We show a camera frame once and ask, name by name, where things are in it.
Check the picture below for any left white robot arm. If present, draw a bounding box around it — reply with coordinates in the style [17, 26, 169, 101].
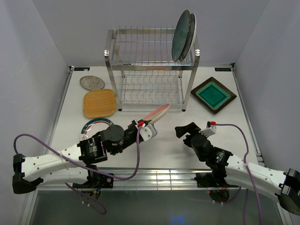
[12, 120, 157, 194]

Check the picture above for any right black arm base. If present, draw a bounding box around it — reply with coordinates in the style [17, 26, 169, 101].
[194, 172, 225, 188]

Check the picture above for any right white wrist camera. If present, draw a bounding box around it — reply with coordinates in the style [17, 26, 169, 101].
[199, 121, 217, 138]

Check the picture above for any aluminium front frame rail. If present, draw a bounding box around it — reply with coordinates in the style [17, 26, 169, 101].
[27, 168, 282, 192]

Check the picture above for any speckled grey round plate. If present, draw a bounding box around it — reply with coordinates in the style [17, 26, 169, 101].
[79, 75, 105, 91]

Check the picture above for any right blue table label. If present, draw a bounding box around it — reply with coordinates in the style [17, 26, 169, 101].
[215, 67, 231, 72]

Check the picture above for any blue table label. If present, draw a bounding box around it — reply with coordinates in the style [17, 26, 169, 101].
[74, 67, 90, 71]
[215, 67, 231, 72]

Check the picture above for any yellow woven square plate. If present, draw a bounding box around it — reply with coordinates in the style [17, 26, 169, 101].
[82, 89, 117, 119]

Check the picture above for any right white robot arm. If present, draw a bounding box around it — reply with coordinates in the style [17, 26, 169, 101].
[175, 121, 300, 215]

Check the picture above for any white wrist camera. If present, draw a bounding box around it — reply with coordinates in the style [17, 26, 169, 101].
[138, 123, 158, 142]
[199, 121, 217, 138]

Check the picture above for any white plate green red rim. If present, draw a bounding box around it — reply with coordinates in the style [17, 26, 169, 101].
[80, 118, 114, 141]

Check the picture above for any pink cream floral plate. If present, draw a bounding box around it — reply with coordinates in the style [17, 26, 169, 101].
[142, 104, 170, 124]

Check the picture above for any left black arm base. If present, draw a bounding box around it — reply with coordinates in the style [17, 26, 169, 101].
[72, 174, 114, 189]

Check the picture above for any left blue table label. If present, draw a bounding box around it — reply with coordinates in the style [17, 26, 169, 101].
[74, 67, 90, 71]

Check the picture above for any steel two-tier dish rack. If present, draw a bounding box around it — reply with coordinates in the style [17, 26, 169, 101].
[104, 27, 200, 112]

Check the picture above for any green black square plate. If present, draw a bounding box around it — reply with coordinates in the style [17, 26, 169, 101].
[191, 77, 237, 114]

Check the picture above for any white plate teal lettered rim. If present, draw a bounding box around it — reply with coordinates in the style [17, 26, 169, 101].
[179, 13, 196, 61]

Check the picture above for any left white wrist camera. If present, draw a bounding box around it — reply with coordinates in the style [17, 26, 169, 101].
[138, 123, 158, 142]

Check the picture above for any dark blue round plate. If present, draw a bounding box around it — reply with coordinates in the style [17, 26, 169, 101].
[172, 10, 190, 61]

